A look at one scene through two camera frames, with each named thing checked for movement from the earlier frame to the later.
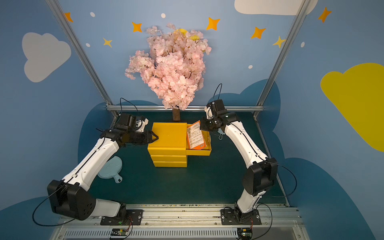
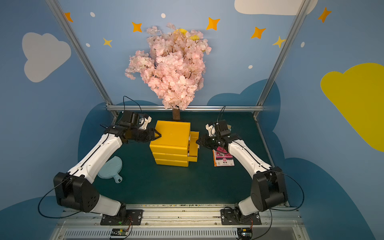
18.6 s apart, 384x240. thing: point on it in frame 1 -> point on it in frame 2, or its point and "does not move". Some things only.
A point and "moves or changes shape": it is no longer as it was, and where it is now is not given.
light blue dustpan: [111, 169] does not move
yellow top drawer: [198, 142] moves or changes shape
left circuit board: [119, 232] does not move
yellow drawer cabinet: [170, 150] does not move
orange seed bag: [196, 139] -> [215, 157]
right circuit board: [244, 232] does not move
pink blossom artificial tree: [173, 67] does not move
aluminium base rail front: [187, 222] does not move
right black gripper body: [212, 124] -> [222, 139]
